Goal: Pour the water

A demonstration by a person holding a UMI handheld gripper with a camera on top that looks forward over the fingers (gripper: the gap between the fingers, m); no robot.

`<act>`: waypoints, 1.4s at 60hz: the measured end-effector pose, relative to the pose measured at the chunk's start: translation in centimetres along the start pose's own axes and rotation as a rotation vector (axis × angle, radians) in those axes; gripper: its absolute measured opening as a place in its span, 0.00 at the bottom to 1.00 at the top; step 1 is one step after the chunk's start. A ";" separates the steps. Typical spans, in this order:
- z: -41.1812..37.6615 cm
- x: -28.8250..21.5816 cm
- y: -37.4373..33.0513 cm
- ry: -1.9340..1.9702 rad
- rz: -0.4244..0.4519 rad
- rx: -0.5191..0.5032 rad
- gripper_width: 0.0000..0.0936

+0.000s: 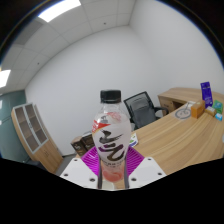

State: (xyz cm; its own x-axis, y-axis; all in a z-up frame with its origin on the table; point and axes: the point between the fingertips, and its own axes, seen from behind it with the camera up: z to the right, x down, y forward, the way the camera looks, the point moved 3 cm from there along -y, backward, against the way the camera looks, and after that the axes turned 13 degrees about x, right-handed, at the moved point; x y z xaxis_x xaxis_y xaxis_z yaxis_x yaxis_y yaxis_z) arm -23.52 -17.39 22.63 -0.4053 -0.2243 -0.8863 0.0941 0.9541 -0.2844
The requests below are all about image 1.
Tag low wooden side desk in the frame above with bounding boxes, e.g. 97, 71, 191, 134
157, 87, 224, 111

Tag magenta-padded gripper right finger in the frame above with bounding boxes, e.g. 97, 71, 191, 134
123, 145, 167, 190

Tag purple standing card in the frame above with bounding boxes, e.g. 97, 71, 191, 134
200, 81, 214, 108

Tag wooden glass-door shelf cabinet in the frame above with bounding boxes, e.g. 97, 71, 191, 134
10, 102, 64, 174

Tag clear drink bottle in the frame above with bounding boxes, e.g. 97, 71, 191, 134
91, 89, 132, 190

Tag ceiling light panels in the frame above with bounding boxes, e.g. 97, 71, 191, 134
0, 0, 82, 89

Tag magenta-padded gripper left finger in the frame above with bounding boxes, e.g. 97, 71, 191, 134
59, 145, 103, 190

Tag round white disc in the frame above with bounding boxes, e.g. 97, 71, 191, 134
174, 107, 193, 120

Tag black mesh office chair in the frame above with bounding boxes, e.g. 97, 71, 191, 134
123, 91, 169, 131

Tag orange cardboard box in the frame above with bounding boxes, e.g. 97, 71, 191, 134
190, 99, 206, 119

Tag wide dark brown box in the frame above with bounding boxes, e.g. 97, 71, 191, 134
81, 132, 96, 152

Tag small dark brown box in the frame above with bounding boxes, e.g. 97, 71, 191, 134
70, 135, 85, 158

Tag white printed leaflet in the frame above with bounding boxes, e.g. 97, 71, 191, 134
129, 132, 139, 148

